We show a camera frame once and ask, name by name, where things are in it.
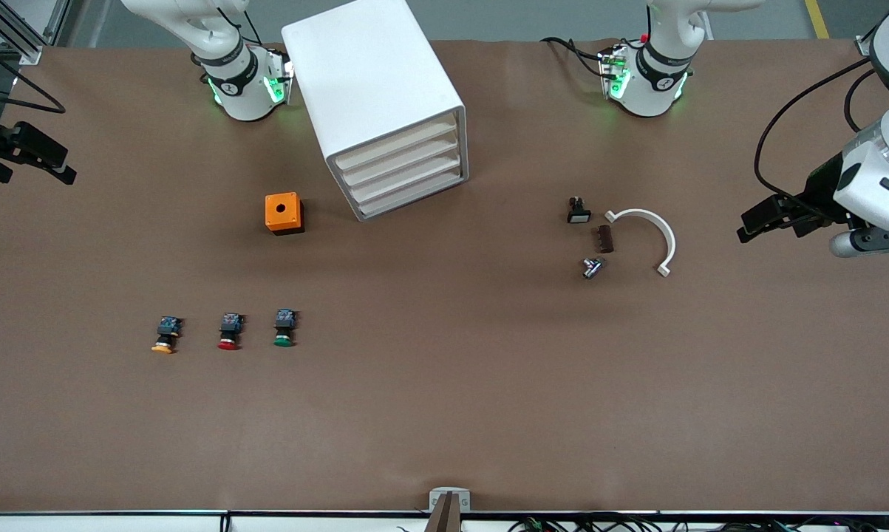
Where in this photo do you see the green mushroom push button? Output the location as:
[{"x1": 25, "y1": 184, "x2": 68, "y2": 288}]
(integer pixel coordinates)
[{"x1": 273, "y1": 309, "x2": 299, "y2": 348}]

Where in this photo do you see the yellow mushroom push button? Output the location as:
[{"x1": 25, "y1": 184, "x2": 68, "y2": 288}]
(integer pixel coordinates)
[{"x1": 151, "y1": 316, "x2": 184, "y2": 354}]

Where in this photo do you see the red mushroom push button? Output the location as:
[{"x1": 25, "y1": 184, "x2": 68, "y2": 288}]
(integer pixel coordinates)
[{"x1": 217, "y1": 313, "x2": 246, "y2": 351}]

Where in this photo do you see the white drawer cabinet housing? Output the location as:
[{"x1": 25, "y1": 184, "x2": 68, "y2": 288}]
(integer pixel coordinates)
[{"x1": 281, "y1": 0, "x2": 470, "y2": 222}]

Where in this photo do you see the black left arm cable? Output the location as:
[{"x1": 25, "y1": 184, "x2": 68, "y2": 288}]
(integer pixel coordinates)
[{"x1": 753, "y1": 58, "x2": 875, "y2": 208}]

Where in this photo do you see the white curved plastic bracket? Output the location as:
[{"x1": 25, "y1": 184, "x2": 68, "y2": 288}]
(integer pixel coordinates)
[{"x1": 604, "y1": 208, "x2": 677, "y2": 278}]

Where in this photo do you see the orange button enclosure box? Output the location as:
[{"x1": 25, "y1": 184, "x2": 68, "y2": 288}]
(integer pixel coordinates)
[{"x1": 265, "y1": 192, "x2": 305, "y2": 236}]

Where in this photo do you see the black arm base cable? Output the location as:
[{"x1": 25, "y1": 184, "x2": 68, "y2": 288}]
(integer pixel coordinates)
[{"x1": 539, "y1": 35, "x2": 609, "y2": 78}]

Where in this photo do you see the grey metal mounting bracket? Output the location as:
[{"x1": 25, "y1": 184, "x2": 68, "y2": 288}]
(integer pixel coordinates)
[{"x1": 429, "y1": 488, "x2": 471, "y2": 513}]

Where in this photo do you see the brown mounting post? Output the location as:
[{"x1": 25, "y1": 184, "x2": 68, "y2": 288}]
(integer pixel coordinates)
[{"x1": 424, "y1": 494, "x2": 463, "y2": 532}]

